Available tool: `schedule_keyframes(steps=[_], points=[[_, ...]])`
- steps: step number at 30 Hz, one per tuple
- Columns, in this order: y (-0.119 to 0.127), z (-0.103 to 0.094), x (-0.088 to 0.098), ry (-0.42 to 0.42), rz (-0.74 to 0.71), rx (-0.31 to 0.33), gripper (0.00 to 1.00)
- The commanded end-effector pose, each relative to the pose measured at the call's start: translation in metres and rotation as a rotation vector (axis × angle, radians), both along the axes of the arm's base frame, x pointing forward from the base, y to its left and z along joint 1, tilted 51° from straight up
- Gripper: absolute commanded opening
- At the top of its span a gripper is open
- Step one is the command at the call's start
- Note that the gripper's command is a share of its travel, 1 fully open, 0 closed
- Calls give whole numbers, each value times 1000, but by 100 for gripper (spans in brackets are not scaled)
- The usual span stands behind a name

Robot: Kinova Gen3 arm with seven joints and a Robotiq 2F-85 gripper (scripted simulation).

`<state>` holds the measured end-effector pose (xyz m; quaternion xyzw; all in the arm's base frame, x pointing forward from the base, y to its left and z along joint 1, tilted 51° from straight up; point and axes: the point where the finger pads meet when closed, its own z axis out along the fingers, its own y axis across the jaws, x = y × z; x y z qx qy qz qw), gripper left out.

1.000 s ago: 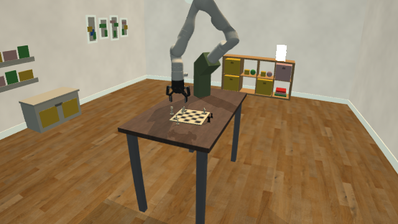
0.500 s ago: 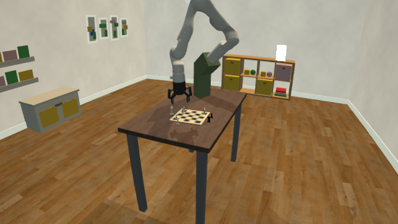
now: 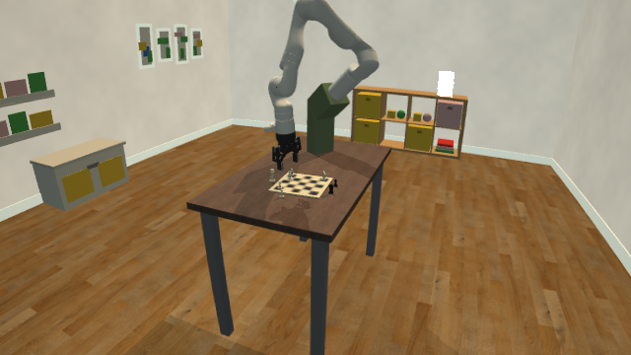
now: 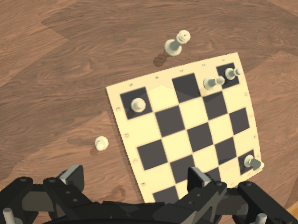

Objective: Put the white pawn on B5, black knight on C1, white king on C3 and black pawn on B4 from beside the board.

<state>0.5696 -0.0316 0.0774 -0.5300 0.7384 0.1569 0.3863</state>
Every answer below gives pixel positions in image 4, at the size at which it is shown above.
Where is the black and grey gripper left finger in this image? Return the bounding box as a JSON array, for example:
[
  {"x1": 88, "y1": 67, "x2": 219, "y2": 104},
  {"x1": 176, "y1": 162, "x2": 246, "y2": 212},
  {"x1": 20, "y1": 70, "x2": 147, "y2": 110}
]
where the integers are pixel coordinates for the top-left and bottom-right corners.
[{"x1": 0, "y1": 164, "x2": 112, "y2": 224}]

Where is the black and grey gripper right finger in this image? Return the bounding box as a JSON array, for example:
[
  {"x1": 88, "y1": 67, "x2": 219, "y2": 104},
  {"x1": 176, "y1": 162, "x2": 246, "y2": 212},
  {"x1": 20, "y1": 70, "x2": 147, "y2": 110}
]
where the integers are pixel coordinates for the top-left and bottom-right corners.
[{"x1": 152, "y1": 167, "x2": 298, "y2": 224}]

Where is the chessboard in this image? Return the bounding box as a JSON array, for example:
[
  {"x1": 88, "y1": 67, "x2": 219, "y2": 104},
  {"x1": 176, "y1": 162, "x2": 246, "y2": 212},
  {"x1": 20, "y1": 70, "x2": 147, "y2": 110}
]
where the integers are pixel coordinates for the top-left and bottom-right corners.
[{"x1": 106, "y1": 53, "x2": 262, "y2": 204}]

